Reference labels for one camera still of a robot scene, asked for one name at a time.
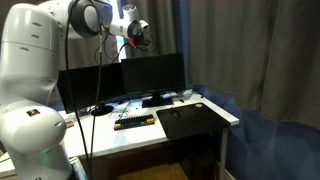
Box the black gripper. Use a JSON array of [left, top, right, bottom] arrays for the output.
[[134, 29, 156, 48]]

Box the black monitor with square stand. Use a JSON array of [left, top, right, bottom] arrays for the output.
[[120, 52, 187, 109]]

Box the black monitor with round stand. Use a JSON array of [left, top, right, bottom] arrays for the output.
[[56, 62, 127, 117]]

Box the black keyboard with coloured keys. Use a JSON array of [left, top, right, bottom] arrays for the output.
[[113, 113, 156, 132]]

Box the black mouse pad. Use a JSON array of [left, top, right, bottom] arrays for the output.
[[155, 102, 232, 141]]

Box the white desk leg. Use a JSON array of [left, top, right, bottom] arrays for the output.
[[217, 125, 230, 180]]

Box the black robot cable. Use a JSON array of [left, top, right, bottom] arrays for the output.
[[64, 0, 92, 180], [88, 19, 105, 180]]

